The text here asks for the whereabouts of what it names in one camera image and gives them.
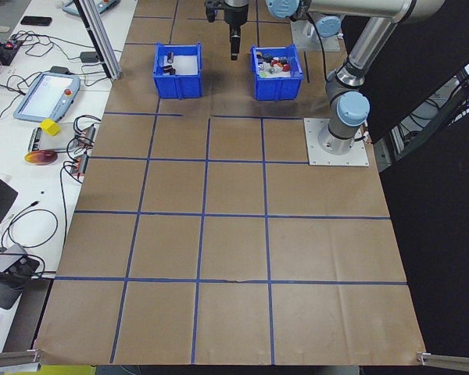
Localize blue bin with push buttons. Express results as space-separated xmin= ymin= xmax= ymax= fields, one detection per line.
xmin=249 ymin=43 xmax=304 ymax=102

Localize blue bin with black capacitors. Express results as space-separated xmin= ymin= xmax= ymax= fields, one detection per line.
xmin=152 ymin=41 xmax=203 ymax=99

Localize black orange adapter box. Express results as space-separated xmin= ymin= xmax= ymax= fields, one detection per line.
xmin=67 ymin=123 xmax=99 ymax=148
xmin=63 ymin=153 xmax=90 ymax=181

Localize small grey electronic box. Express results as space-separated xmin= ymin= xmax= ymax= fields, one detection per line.
xmin=26 ymin=127 xmax=70 ymax=154

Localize white foam bin liner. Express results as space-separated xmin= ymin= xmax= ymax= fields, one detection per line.
xmin=158 ymin=54 xmax=199 ymax=76
xmin=256 ymin=47 xmax=295 ymax=79

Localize light blue teach pendant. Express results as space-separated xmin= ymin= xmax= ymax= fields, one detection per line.
xmin=60 ymin=0 xmax=121 ymax=17
xmin=13 ymin=70 xmax=82 ymax=123

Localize aluminium profile column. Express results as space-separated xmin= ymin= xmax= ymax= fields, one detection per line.
xmin=73 ymin=0 xmax=124 ymax=82

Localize black smartphone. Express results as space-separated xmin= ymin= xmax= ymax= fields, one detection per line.
xmin=20 ymin=16 xmax=53 ymax=27

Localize yellow cube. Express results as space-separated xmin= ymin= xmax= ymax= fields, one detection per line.
xmin=38 ymin=119 xmax=61 ymax=138

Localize red yellow mango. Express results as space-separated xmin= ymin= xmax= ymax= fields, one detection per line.
xmin=23 ymin=151 xmax=59 ymax=166

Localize black electronics board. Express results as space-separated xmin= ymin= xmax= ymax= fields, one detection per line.
xmin=0 ymin=33 xmax=25 ymax=66

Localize grey docking hub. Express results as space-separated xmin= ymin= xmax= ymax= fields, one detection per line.
xmin=0 ymin=244 xmax=29 ymax=274

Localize silver monitor base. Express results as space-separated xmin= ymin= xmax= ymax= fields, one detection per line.
xmin=0 ymin=277 xmax=24 ymax=312

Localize yellow green sheet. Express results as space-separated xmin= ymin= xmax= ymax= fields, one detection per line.
xmin=3 ymin=364 xmax=97 ymax=375

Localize aluminium profile bar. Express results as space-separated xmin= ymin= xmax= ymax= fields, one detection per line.
xmin=415 ymin=350 xmax=469 ymax=375
xmin=0 ymin=348 xmax=43 ymax=373

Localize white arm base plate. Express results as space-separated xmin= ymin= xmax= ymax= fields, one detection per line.
xmin=303 ymin=116 xmax=371 ymax=168
xmin=290 ymin=21 xmax=342 ymax=52

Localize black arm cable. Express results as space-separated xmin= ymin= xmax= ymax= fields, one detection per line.
xmin=292 ymin=11 xmax=330 ymax=81

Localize metal frame bars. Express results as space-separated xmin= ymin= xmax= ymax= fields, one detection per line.
xmin=374 ymin=58 xmax=469 ymax=173

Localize black desk cable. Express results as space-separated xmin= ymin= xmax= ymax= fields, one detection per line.
xmin=41 ymin=166 xmax=68 ymax=279
xmin=6 ymin=199 xmax=60 ymax=249

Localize black frame cover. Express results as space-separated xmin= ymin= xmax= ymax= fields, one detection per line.
xmin=338 ymin=0 xmax=469 ymax=375

